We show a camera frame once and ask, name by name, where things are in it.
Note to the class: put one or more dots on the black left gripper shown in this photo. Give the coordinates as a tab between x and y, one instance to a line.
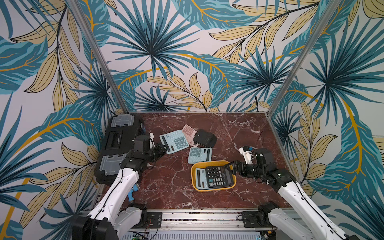
162	151

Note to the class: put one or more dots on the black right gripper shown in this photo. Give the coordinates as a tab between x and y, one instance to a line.
241	168

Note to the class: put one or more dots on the small teal calculator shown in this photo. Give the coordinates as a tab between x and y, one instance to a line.
174	141

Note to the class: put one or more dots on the black keyed calculator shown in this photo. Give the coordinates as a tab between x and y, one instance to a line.
219	177

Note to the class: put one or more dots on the pink calculator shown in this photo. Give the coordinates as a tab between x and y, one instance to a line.
189	134

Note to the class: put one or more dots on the yellow plastic tray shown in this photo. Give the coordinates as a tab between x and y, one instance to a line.
204	165

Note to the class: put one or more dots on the large teal calculator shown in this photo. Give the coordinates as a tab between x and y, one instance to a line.
201	179

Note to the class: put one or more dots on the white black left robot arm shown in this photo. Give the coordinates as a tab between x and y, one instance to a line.
106	221

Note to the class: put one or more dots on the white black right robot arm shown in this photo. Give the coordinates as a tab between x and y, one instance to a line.
317	225

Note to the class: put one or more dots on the black upside-down calculator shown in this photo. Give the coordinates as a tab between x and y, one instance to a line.
204	138

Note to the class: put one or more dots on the black plastic toolbox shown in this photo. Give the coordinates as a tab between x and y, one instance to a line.
118	141

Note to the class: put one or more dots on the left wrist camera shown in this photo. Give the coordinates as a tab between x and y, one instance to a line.
152	144

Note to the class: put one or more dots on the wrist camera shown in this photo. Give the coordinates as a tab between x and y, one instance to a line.
152	144
246	152

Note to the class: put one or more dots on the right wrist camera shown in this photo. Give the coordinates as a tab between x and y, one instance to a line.
246	152

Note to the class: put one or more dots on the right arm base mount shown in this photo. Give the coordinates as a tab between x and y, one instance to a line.
252	219

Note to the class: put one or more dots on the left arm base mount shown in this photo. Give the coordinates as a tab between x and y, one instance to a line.
151	220

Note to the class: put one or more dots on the aluminium front rail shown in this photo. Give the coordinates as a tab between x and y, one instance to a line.
205	225

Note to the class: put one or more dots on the left aluminium corner post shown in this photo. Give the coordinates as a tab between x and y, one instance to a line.
89	36

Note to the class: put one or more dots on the aluminium corner post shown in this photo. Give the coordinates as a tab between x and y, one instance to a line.
323	21
89	36

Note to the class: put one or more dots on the right aluminium corner post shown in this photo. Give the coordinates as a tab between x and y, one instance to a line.
323	21

